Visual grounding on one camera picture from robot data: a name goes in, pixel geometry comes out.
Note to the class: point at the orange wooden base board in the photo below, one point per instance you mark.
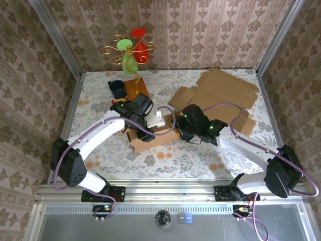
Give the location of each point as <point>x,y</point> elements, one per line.
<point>136,86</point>

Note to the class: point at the small black controller board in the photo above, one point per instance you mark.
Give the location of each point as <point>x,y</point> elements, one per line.
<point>101,209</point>
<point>240,209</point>

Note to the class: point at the aluminium corner post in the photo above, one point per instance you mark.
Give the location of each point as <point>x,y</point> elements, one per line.
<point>55,37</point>
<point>278,35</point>

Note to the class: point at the red snack packet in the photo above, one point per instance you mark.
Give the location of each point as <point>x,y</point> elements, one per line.
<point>117,101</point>

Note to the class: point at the green plastic goblet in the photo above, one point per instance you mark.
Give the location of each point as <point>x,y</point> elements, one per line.
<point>124,45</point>

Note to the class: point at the red plastic goblet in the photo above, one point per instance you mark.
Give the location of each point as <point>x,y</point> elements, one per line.
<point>140,49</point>

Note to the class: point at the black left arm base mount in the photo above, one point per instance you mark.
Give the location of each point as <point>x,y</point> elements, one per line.
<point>118,194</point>

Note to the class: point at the aluminium mounting rail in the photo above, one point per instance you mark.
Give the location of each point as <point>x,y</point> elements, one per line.
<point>170,192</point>

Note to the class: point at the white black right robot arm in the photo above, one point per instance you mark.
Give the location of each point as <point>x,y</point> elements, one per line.
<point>245,148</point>

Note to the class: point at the aluminium table side rail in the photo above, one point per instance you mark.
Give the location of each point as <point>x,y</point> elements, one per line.
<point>72,100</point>
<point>263,93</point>

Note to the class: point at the dark blue mug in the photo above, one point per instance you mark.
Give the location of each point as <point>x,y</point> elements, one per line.
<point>117,88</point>

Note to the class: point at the black round knob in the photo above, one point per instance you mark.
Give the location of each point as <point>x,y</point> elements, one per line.
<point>163,218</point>

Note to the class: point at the small blue card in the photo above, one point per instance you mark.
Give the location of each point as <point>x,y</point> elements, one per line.
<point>188,218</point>

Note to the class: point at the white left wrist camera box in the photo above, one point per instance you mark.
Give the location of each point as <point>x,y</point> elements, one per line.
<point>155,121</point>

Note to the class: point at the grey metal shelf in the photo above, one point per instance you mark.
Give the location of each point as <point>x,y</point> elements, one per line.
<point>150,232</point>

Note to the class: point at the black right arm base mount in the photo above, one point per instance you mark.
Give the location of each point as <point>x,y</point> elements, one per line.
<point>222,194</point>

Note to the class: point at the brown cardboard box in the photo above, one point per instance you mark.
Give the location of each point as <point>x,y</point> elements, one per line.
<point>155,141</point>
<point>220,93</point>

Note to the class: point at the small grey card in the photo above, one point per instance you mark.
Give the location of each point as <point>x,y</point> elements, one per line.
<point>180,218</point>

